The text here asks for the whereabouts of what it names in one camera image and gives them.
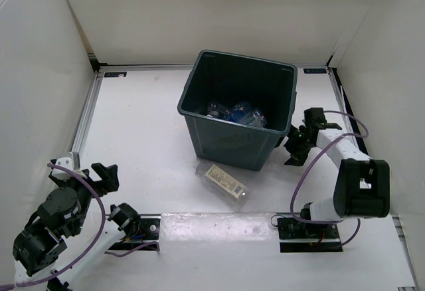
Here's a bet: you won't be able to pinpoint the clear crushed plastic bottle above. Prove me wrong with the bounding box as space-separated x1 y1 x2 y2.
264 140 290 175

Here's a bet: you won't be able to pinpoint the dark green plastic bin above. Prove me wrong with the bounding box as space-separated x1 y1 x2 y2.
177 50 298 171

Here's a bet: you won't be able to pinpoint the left aluminium frame rail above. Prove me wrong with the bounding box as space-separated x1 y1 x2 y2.
71 71 103 157

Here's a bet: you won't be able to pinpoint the right black corner label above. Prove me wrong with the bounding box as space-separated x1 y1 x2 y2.
303 68 328 74

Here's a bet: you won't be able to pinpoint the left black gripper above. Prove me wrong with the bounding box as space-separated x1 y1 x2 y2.
51 161 120 233

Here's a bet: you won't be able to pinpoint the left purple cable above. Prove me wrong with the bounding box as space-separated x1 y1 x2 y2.
13 161 160 288

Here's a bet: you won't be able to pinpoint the large clear labelled bottle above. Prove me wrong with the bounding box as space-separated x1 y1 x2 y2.
195 161 250 209

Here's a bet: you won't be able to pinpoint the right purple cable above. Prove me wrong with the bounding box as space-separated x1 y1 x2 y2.
290 110 370 247

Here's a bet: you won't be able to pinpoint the left black corner label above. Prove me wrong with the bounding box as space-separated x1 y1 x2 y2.
104 72 127 78

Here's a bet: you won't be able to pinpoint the aluminium frame rail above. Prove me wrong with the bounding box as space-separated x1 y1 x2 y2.
327 67 361 133
71 71 103 157

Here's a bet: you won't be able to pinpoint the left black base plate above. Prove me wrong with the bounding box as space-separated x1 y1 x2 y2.
108 214 161 252

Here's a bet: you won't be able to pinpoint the right aluminium frame rail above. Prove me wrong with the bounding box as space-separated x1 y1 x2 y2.
327 67 361 133

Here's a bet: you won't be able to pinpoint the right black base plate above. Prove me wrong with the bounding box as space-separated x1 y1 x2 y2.
276 217 343 253

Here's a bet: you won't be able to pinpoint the blue label plastic bottle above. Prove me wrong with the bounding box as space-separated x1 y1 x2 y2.
230 102 267 128

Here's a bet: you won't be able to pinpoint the purple cable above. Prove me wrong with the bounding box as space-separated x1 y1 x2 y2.
13 161 160 288
290 110 370 247

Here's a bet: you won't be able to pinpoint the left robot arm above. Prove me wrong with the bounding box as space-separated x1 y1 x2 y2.
10 157 140 290

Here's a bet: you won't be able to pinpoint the black corner label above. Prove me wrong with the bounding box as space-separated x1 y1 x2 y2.
104 72 127 78
303 68 328 74

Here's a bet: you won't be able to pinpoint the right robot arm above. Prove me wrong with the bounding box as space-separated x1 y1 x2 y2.
284 108 390 238

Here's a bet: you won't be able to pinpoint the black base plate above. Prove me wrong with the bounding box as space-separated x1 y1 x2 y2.
108 214 161 252
276 217 343 253

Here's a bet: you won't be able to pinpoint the bottles inside bin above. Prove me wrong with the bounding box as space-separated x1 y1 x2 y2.
205 100 266 128

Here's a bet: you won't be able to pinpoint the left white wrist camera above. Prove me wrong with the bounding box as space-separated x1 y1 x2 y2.
50 151 84 181

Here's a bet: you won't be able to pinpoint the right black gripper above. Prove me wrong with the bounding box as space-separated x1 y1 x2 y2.
268 122 314 167

